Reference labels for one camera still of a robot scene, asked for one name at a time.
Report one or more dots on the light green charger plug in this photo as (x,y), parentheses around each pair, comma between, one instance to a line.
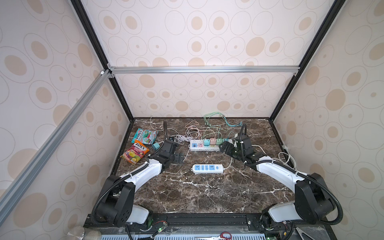
(219,141)

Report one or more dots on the orange Fox's candy bag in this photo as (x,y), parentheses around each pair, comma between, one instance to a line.
(135,153)

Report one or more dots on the diagonal aluminium rail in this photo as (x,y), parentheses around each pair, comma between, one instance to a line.
(21,184)

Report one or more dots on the red handled scissors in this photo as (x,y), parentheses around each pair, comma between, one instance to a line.
(222,236)

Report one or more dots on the horizontal aluminium rail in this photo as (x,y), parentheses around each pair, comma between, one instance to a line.
(205,70)

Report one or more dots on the pink charger plug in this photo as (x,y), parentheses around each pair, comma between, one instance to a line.
(213,141)

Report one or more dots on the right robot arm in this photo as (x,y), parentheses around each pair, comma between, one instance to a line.
(314,202)

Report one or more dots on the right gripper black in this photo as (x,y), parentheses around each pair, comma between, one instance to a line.
(231,146)

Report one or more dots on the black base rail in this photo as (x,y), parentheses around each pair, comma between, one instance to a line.
(195,226)

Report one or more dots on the teal charger plug small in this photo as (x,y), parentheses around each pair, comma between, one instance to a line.
(156,146)

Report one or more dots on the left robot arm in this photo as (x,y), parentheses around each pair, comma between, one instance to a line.
(115,204)

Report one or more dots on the teal candy bag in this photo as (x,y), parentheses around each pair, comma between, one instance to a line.
(146,137)

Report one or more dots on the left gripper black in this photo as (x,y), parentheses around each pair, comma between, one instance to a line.
(177,159)

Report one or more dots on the white multicolour power strip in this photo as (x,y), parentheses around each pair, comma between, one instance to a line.
(198,146)

